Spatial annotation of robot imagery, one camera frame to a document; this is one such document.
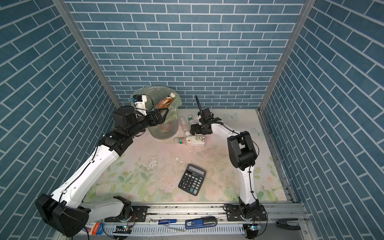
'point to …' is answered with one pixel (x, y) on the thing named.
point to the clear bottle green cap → (190, 120)
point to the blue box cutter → (201, 222)
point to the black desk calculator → (192, 179)
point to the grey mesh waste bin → (165, 130)
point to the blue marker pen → (159, 222)
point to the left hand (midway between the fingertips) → (163, 110)
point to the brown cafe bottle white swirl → (164, 103)
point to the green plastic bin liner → (155, 94)
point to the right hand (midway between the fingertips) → (195, 129)
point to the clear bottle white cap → (184, 124)
